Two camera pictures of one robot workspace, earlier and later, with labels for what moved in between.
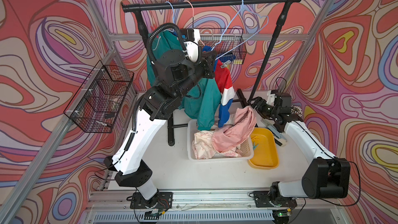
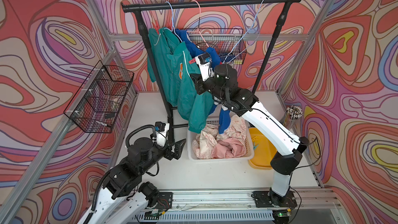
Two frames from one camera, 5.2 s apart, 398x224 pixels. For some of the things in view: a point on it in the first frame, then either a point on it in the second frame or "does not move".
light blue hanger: (242, 8) → (244, 36)
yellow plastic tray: (265, 155) does not move
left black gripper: (207, 63) → (169, 155)
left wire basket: (96, 105) does not move
